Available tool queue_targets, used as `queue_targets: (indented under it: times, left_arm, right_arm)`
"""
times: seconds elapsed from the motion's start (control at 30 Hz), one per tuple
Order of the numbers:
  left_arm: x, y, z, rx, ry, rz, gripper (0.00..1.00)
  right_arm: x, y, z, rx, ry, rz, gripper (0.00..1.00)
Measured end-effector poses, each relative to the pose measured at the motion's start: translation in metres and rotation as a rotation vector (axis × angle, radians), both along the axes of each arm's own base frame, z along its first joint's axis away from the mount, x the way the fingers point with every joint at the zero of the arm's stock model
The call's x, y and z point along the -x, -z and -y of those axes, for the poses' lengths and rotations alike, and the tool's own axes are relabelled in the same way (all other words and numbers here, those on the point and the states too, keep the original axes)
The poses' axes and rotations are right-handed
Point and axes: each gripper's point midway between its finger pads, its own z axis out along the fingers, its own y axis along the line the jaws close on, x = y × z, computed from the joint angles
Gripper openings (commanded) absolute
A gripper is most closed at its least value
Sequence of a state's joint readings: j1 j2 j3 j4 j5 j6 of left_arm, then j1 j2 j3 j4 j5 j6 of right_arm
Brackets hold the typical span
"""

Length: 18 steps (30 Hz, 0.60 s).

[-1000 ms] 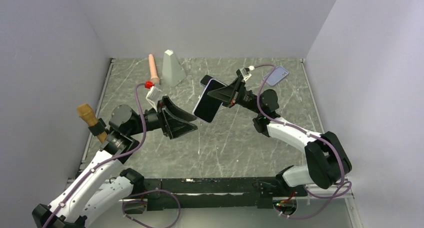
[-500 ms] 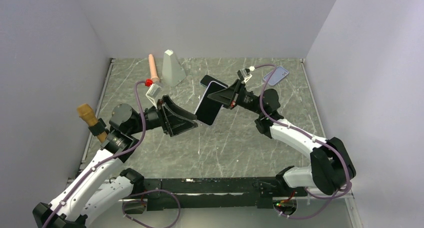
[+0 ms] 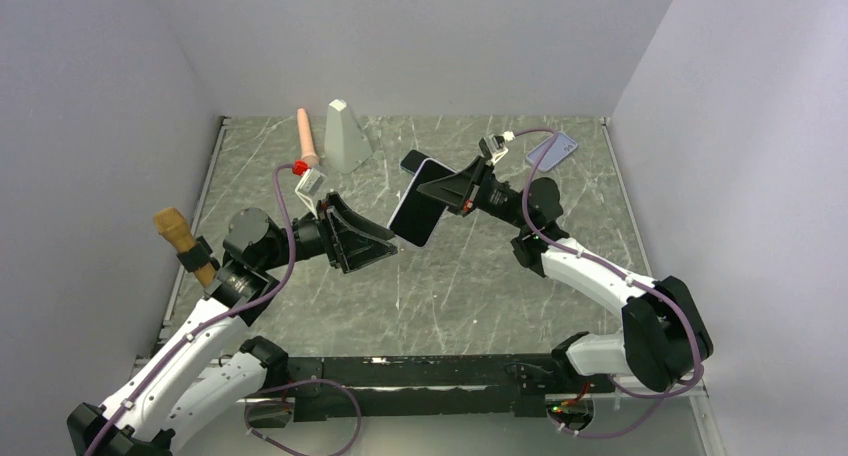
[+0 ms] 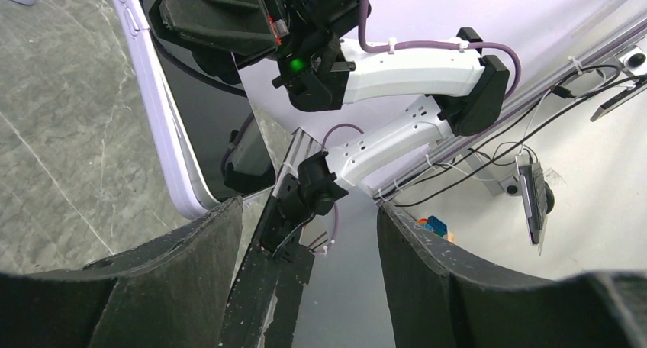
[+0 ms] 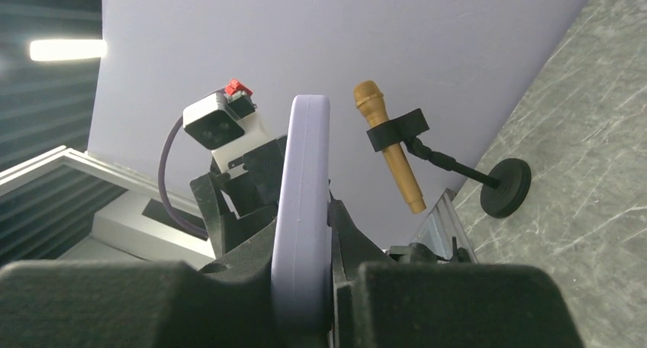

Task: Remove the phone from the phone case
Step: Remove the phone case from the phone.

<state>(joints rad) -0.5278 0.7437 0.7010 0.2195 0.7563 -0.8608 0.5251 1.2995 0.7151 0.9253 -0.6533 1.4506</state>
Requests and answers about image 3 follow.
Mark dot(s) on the pink cylindrical handle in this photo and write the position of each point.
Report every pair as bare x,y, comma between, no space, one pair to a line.
306,140

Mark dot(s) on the wooden handle tool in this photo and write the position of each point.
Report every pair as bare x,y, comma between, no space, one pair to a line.
194,254

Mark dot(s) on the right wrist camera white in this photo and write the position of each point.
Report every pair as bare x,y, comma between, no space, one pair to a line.
494,146

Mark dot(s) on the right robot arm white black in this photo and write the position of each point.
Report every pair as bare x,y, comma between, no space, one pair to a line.
662,338

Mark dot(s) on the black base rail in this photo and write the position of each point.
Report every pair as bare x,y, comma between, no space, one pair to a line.
318,399

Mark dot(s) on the aluminium frame rail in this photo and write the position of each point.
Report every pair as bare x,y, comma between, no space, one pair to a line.
529,373

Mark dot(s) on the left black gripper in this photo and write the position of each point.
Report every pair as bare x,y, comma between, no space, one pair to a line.
351,241

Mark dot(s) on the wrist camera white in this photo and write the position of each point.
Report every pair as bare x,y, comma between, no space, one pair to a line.
309,184
494,146

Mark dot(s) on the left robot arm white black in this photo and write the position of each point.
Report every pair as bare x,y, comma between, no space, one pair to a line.
167,402

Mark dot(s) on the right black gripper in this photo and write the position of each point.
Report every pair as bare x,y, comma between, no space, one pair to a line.
463,191

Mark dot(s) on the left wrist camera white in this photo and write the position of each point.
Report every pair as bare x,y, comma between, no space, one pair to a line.
309,184

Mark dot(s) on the grey trapezoid block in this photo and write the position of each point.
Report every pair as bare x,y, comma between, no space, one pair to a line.
345,143

